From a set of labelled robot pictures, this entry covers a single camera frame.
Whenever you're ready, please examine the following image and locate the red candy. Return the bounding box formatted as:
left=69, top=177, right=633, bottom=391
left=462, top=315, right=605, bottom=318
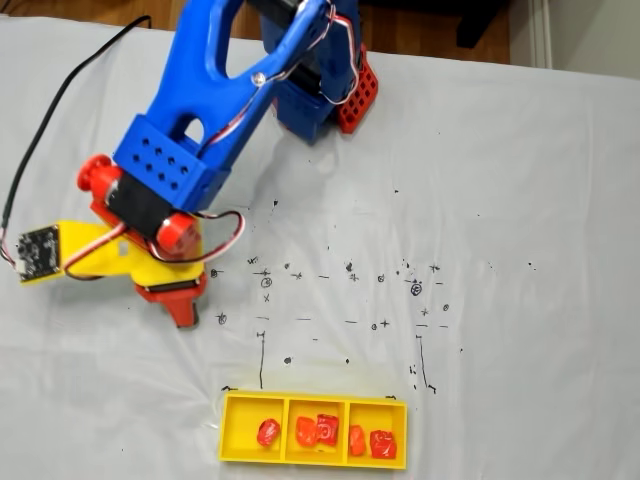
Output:
left=256, top=418, right=282, bottom=449
left=315, top=412, right=340, bottom=446
left=368, top=429, right=399, bottom=460

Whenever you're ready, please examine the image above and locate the orange candy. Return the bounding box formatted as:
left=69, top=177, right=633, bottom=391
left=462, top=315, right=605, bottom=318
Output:
left=294, top=415, right=318, bottom=447
left=348, top=424, right=369, bottom=457

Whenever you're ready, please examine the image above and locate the yellow three-compartment box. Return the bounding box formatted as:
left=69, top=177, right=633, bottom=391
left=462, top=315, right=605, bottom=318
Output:
left=217, top=389, right=410, bottom=471

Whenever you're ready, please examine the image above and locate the white plastic table cover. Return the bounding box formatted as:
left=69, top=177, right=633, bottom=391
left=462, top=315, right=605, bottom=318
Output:
left=0, top=14, right=640, bottom=480

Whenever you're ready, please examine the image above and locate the short white servo cable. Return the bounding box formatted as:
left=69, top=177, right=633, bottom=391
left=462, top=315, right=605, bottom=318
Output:
left=62, top=223, right=129, bottom=277

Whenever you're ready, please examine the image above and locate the looped thin servo cable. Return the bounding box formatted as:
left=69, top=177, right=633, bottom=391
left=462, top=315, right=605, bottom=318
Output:
left=149, top=209, right=247, bottom=265

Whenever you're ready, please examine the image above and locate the camera board on yellow mount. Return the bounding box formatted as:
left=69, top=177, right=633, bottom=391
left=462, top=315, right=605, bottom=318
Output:
left=17, top=219, right=126, bottom=288

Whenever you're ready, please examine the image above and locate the thick black camera cable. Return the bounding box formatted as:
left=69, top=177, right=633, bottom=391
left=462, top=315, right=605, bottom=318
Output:
left=0, top=15, right=152, bottom=275

